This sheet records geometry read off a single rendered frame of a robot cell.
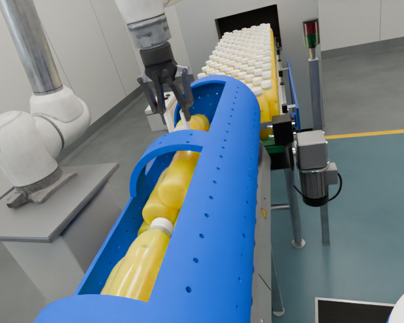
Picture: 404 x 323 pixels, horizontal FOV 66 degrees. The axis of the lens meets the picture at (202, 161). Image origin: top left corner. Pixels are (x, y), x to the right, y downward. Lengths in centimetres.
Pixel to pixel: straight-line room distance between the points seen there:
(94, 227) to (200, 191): 76
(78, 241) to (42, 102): 49
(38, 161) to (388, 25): 501
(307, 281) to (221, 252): 146
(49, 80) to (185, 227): 89
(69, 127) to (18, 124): 19
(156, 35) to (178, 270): 52
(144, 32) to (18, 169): 63
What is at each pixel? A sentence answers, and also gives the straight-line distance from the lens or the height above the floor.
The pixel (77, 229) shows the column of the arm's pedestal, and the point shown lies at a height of 90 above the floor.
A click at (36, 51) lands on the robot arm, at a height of 143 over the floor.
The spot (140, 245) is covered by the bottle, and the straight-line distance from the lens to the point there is 48.
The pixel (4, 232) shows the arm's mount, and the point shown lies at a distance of 109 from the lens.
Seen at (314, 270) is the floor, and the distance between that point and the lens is 193.
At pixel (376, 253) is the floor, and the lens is 204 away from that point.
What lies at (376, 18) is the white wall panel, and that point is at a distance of 542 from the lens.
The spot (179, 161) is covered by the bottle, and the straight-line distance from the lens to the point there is 65.
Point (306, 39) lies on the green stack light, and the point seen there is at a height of 119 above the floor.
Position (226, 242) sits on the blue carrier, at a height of 117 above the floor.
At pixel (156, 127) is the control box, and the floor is 102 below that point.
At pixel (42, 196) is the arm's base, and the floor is 104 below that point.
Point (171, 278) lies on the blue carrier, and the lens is 39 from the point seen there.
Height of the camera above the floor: 149
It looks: 29 degrees down
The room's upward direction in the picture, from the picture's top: 16 degrees counter-clockwise
